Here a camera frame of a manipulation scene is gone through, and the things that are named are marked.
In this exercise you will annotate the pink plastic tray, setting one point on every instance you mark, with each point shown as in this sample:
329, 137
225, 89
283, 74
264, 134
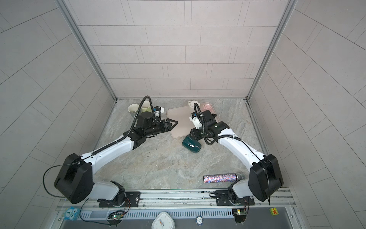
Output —
182, 116

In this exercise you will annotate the yellow warning sticker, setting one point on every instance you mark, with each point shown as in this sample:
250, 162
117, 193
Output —
274, 211

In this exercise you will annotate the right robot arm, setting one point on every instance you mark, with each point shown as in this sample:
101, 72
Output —
265, 176

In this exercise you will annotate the light green mug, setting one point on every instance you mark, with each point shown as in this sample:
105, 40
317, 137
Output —
146, 106

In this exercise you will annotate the white kitchen timer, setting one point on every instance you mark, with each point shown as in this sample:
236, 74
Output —
163, 221

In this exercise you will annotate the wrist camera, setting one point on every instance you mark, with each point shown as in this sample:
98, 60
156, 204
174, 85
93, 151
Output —
195, 120
158, 111

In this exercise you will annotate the white mug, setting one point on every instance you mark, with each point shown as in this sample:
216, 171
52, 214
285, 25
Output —
192, 103

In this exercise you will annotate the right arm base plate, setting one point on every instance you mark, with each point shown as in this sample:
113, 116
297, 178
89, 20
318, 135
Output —
227, 198

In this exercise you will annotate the glittery cylindrical bottle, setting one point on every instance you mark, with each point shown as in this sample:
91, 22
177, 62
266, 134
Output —
228, 177

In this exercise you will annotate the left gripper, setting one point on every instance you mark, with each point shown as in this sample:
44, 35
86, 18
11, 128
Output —
167, 126

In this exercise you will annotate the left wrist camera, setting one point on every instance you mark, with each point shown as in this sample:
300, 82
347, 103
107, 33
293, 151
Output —
158, 111

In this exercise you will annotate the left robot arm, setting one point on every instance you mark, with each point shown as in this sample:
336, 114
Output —
75, 179

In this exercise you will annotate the dark green mug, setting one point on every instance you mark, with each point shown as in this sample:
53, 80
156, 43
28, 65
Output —
191, 144

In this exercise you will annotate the left circuit board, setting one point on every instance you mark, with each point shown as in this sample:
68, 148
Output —
116, 217

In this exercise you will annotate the round blue badge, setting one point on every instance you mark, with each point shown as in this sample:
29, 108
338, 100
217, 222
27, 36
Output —
199, 220

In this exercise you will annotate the blue owl sticker box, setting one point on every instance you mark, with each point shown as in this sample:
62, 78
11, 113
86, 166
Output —
72, 214

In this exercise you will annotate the pink mug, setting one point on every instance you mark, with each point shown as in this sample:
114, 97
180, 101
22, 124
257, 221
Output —
207, 106

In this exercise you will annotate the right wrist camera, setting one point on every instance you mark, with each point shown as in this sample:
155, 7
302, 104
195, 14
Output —
195, 120

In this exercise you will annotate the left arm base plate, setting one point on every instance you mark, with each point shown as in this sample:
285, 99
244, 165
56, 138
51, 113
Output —
126, 199

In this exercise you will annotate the circuit board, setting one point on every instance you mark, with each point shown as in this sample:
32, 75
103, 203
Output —
240, 215
116, 217

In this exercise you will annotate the aluminium mounting rail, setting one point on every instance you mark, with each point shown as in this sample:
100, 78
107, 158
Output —
184, 199

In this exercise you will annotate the right circuit board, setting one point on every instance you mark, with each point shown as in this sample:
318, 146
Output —
240, 215

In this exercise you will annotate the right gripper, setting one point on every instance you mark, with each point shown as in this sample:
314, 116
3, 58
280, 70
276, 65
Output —
196, 136

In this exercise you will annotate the grey mug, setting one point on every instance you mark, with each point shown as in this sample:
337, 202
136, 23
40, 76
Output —
133, 109

